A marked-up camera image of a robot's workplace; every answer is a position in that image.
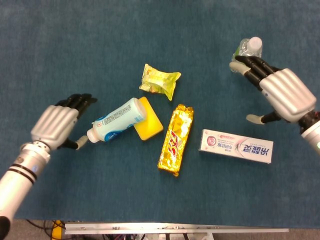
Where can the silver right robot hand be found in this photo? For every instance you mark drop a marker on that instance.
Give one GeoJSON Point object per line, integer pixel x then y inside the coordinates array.
{"type": "Point", "coordinates": [287, 92]}

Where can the gold foil biscuit pack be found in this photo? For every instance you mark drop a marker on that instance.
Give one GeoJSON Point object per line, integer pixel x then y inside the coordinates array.
{"type": "Point", "coordinates": [175, 140]}

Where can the yellow scouring sponge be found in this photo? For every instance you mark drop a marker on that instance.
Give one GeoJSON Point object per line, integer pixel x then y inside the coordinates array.
{"type": "Point", "coordinates": [150, 127]}

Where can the aluminium frame rail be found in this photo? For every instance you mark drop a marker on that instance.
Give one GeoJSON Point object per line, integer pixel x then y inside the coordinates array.
{"type": "Point", "coordinates": [150, 228]}

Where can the white toothpaste box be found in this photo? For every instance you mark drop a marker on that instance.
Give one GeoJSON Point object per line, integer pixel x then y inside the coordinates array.
{"type": "Point", "coordinates": [235, 146]}

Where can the blue table cloth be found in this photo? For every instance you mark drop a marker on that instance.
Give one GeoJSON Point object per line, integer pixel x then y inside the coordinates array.
{"type": "Point", "coordinates": [100, 195]}

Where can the white blue yogurt bottle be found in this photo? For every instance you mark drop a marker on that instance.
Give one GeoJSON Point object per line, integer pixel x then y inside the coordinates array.
{"type": "Point", "coordinates": [115, 120]}

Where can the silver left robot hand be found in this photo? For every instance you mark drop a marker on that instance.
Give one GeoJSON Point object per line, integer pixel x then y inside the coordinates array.
{"type": "Point", "coordinates": [55, 125]}

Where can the yellow-green snack packet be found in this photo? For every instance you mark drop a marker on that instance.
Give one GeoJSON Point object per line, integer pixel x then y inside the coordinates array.
{"type": "Point", "coordinates": [160, 81]}

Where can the clear water bottle green label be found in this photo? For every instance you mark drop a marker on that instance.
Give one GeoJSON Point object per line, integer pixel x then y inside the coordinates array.
{"type": "Point", "coordinates": [252, 46]}

